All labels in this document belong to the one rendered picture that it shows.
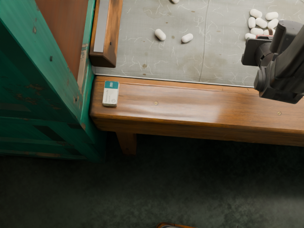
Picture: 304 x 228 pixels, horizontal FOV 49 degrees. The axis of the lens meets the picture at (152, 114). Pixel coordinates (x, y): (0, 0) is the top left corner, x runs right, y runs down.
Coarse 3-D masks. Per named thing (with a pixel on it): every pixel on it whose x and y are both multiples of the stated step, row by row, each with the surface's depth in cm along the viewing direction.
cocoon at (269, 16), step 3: (273, 12) 93; (276, 12) 93; (267, 15) 93; (270, 15) 93; (273, 15) 93; (276, 15) 93; (267, 18) 93; (270, 18) 93; (273, 18) 93; (276, 18) 94
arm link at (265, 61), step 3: (270, 54) 71; (264, 57) 71; (267, 57) 70; (270, 57) 70; (264, 60) 71; (267, 60) 70; (270, 60) 69; (261, 63) 72; (264, 63) 70; (267, 63) 69
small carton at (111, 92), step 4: (104, 84) 83; (108, 84) 83; (112, 84) 83; (116, 84) 83; (104, 88) 83; (108, 88) 83; (112, 88) 83; (116, 88) 83; (104, 92) 83; (108, 92) 83; (112, 92) 83; (116, 92) 83; (104, 96) 82; (108, 96) 82; (112, 96) 82; (116, 96) 82; (104, 100) 82; (108, 100) 82; (112, 100) 82; (116, 100) 82; (104, 104) 83; (108, 104) 83; (112, 104) 82; (116, 104) 82
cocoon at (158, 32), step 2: (156, 30) 91; (158, 30) 90; (160, 30) 90; (156, 32) 90; (158, 32) 90; (160, 32) 90; (162, 32) 90; (156, 34) 91; (158, 34) 90; (160, 34) 90; (162, 34) 90; (164, 34) 90; (158, 36) 90; (160, 36) 90; (162, 36) 90; (164, 36) 90; (160, 38) 90; (162, 38) 90; (164, 38) 90; (162, 40) 91
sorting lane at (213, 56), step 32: (128, 0) 95; (160, 0) 95; (192, 0) 95; (224, 0) 96; (256, 0) 96; (288, 0) 96; (128, 32) 92; (192, 32) 93; (224, 32) 93; (128, 64) 90; (160, 64) 90; (192, 64) 90; (224, 64) 91
